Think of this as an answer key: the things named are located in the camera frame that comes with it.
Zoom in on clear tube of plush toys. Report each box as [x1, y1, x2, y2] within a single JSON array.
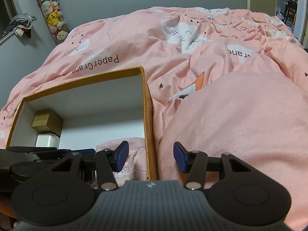
[[31, 0, 71, 45]]

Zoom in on pink fleece pillow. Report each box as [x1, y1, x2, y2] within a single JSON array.
[[157, 72, 308, 231]]

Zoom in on dark wooden chair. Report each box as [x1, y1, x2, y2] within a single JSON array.
[[283, 0, 299, 28]]

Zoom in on small brown cardboard box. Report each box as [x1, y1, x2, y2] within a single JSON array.
[[32, 109, 64, 137]]

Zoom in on hanging grey clothes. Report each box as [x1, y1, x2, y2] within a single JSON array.
[[3, 14, 38, 39]]

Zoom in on pink printed blanket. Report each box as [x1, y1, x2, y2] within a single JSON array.
[[0, 6, 308, 150]]

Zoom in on pink printed pouch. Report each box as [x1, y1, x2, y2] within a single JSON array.
[[96, 137, 148, 189]]

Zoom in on white container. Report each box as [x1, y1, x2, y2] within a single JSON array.
[[36, 133, 60, 149]]

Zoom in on orange-rimmed cardboard box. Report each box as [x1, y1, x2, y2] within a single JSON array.
[[5, 66, 158, 181]]

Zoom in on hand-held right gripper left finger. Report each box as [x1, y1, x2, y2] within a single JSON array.
[[49, 141, 129, 191]]

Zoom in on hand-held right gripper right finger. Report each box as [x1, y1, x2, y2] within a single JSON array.
[[174, 142, 253, 190]]

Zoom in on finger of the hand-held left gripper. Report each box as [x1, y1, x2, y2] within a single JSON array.
[[6, 146, 96, 159]]

